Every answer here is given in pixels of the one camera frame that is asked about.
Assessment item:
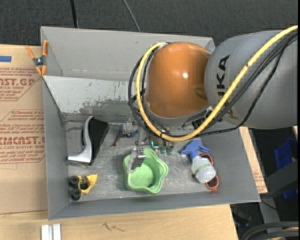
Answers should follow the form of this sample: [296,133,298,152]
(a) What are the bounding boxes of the orange sunglasses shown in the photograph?
[198,152,220,193]

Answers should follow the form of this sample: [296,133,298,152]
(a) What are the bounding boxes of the brown cardboard board, red print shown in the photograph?
[0,43,269,216]

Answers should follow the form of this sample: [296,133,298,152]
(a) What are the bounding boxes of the grey metal bin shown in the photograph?
[39,25,262,221]

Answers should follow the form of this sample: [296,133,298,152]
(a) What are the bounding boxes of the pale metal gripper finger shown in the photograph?
[126,149,138,174]
[132,148,147,171]

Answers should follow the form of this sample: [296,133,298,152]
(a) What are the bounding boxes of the black and silver stapler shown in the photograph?
[65,115,111,167]

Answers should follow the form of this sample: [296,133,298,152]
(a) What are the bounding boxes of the small brown and blue tool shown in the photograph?
[111,124,140,148]

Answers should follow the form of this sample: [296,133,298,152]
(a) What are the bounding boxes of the yellow toy car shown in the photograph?
[68,173,99,202]

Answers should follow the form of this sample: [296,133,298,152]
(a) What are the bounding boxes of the blue-headed clear spray bottle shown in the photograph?
[179,139,217,185]

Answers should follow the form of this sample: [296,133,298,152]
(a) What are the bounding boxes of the green star-shaped bowl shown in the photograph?
[122,147,170,196]

